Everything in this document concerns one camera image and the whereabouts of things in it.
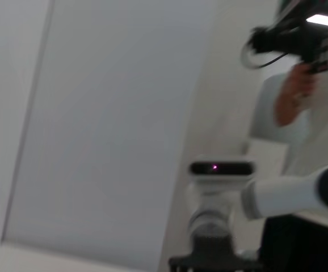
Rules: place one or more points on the person's right hand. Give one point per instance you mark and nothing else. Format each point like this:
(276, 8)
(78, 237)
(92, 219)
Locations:
(304, 80)

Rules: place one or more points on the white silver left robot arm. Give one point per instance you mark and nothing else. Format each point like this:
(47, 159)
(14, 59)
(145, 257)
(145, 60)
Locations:
(280, 195)

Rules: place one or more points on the person's right forearm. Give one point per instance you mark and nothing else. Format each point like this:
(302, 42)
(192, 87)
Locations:
(289, 110)

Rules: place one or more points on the person in white t-shirt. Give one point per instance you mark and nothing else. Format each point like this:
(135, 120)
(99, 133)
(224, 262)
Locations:
(323, 127)

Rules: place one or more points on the long ceiling light strip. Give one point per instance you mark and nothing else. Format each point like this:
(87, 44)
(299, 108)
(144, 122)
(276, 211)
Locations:
(325, 20)

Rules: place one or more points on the black robot neck base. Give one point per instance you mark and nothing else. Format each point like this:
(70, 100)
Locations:
(209, 265)

